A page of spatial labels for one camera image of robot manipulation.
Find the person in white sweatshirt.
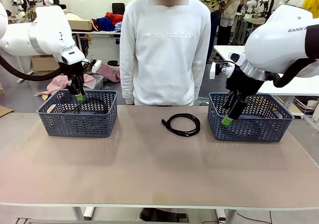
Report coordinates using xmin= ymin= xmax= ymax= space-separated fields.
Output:
xmin=119 ymin=0 xmax=212 ymax=107

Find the black arm hose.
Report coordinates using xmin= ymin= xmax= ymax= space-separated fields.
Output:
xmin=271 ymin=58 xmax=315 ymax=88
xmin=0 ymin=54 xmax=64 ymax=82

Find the grey plastic lattice basket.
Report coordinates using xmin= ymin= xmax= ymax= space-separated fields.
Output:
xmin=36 ymin=89 xmax=118 ymax=138
xmin=207 ymin=92 xmax=295 ymax=142

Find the clear plastic storage box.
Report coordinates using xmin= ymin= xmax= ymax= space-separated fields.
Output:
xmin=83 ymin=74 xmax=104 ymax=91

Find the person's right forearm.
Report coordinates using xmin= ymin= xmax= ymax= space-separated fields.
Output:
xmin=119 ymin=52 xmax=137 ymax=105

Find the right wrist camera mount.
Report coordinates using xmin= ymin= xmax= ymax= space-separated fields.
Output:
xmin=209 ymin=61 xmax=236 ymax=80

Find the person in yellow top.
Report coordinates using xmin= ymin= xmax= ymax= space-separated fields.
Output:
xmin=303 ymin=0 xmax=319 ymax=12

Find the grey background table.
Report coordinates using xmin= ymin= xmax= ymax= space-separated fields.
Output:
xmin=240 ymin=13 xmax=269 ymax=45

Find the patterned clothes pile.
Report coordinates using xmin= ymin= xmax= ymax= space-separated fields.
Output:
xmin=22 ymin=6 xmax=38 ymax=23

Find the person in beige jacket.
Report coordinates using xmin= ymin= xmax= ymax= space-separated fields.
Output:
xmin=219 ymin=0 xmax=249 ymax=46

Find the black left arm hose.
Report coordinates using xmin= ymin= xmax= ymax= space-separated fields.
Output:
xmin=0 ymin=54 xmax=64 ymax=82

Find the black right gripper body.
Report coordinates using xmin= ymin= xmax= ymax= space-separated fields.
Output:
xmin=225 ymin=66 xmax=265 ymax=100

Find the blue cloth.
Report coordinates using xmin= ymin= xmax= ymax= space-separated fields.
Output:
xmin=96 ymin=17 xmax=117 ymax=32

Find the flat cardboard sheet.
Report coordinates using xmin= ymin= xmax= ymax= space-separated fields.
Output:
xmin=0 ymin=104 xmax=13 ymax=118

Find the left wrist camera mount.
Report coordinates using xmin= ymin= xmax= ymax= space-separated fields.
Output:
xmin=86 ymin=59 xmax=102 ymax=73

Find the white table leg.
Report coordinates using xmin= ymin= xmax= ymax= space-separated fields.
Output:
xmin=216 ymin=208 xmax=237 ymax=222
xmin=73 ymin=206 xmax=96 ymax=221

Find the red checkered cloth pile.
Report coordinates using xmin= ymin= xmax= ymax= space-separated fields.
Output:
xmin=37 ymin=59 xmax=122 ymax=97

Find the black object under table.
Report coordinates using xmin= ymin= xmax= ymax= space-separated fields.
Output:
xmin=139 ymin=208 xmax=190 ymax=223

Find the cream fabric bundle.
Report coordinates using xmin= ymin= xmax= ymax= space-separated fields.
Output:
xmin=63 ymin=9 xmax=80 ymax=20

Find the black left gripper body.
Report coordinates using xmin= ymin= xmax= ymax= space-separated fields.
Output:
xmin=59 ymin=61 xmax=86 ymax=83

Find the brown cardboard box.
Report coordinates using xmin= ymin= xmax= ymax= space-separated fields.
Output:
xmin=67 ymin=19 xmax=95 ymax=32

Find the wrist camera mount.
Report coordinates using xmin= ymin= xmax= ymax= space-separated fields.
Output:
xmin=86 ymin=59 xmax=102 ymax=73
xmin=209 ymin=61 xmax=236 ymax=80

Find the white side table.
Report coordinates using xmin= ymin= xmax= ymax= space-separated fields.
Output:
xmin=213 ymin=44 xmax=319 ymax=97

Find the white background table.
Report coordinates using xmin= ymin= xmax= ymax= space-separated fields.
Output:
xmin=71 ymin=29 xmax=123 ymax=74

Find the black right arm hose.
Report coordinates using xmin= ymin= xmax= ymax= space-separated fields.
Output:
xmin=271 ymin=58 xmax=315 ymax=88

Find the black tripod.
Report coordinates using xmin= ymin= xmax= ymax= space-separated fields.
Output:
xmin=261 ymin=0 xmax=280 ymax=18

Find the large cardboard box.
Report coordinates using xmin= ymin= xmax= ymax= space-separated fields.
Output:
xmin=31 ymin=54 xmax=60 ymax=72

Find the person's left forearm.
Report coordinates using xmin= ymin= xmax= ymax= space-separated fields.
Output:
xmin=195 ymin=52 xmax=212 ymax=98

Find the black office chair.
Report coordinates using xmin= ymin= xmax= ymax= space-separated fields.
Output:
xmin=112 ymin=2 xmax=125 ymax=17

